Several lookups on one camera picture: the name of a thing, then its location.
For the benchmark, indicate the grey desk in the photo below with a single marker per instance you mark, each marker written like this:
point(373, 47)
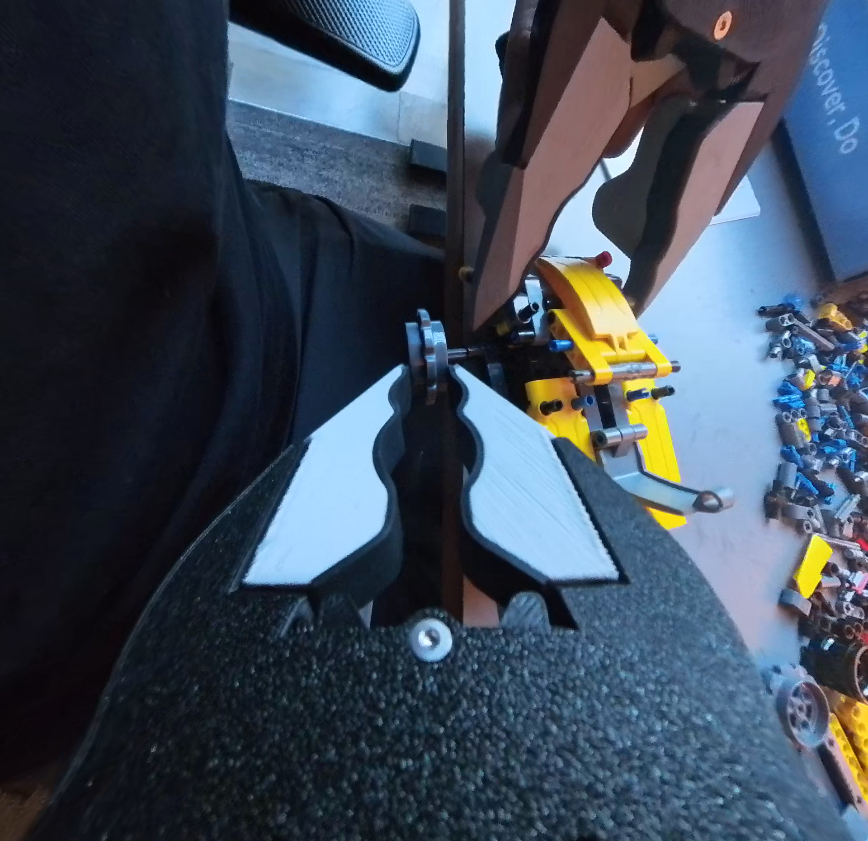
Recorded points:
point(712, 380)

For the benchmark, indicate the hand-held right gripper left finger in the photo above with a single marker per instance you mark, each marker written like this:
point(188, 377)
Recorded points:
point(325, 515)

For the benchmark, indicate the yellow toy vehicle model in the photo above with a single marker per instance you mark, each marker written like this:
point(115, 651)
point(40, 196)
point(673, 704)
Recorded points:
point(603, 312)

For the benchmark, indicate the grey toothed wheel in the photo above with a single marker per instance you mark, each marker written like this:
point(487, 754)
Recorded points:
point(428, 352)
point(803, 712)

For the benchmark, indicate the white instruction booklet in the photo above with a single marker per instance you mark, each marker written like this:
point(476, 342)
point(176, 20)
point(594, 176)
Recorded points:
point(736, 203)

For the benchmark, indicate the black wheel rim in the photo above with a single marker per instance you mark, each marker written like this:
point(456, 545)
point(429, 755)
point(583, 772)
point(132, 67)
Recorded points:
point(841, 668)

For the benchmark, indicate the black office chair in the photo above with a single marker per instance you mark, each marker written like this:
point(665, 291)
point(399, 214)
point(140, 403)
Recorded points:
point(339, 20)

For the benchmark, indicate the yellow curved panel piece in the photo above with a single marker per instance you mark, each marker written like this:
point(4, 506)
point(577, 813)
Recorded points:
point(812, 566)

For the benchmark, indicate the pile of small building pieces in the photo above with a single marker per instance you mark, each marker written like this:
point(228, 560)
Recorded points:
point(814, 407)

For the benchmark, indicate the person's dark clothing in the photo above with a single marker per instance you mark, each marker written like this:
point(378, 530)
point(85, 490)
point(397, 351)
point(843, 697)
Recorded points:
point(102, 312)

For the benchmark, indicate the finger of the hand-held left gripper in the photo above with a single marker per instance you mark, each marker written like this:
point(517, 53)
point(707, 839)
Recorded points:
point(719, 169)
point(563, 129)

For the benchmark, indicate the blue cardboard kit box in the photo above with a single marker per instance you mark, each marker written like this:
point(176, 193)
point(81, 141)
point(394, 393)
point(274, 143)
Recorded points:
point(834, 197)

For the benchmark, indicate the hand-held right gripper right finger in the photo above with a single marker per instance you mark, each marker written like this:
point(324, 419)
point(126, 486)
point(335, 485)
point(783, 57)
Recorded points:
point(536, 515)

